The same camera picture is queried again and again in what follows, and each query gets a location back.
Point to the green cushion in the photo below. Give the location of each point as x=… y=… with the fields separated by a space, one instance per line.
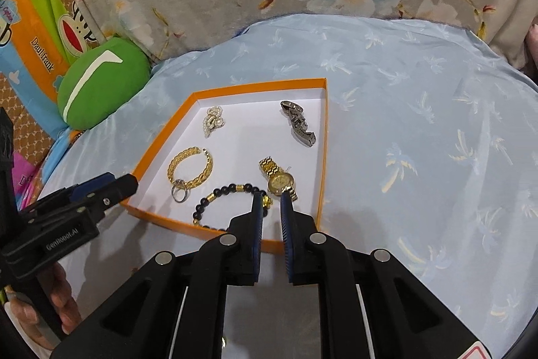
x=105 y=81

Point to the pink pillow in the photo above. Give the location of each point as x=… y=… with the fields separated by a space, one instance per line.
x=533 y=56

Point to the person's left hand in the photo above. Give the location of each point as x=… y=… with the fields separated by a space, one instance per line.
x=65 y=300

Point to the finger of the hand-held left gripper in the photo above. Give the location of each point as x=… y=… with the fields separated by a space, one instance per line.
x=94 y=182
x=122 y=186

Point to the orange cardboard box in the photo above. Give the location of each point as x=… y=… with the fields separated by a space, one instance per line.
x=235 y=123

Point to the colourful cartoon printed blanket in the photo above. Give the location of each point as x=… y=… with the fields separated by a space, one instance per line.
x=38 y=47

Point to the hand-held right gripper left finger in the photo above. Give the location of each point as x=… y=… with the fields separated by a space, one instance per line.
x=256 y=224

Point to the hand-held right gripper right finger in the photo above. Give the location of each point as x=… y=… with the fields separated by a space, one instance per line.
x=288 y=233

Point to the gold twisted cuff bangle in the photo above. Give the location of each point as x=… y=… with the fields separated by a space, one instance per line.
x=201 y=174

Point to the silver metal watch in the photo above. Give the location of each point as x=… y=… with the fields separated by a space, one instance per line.
x=299 y=125

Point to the gold watch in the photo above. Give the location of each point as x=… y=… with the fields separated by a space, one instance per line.
x=279 y=182

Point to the light blue palm print sheet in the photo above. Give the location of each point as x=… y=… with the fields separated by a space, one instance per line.
x=420 y=132

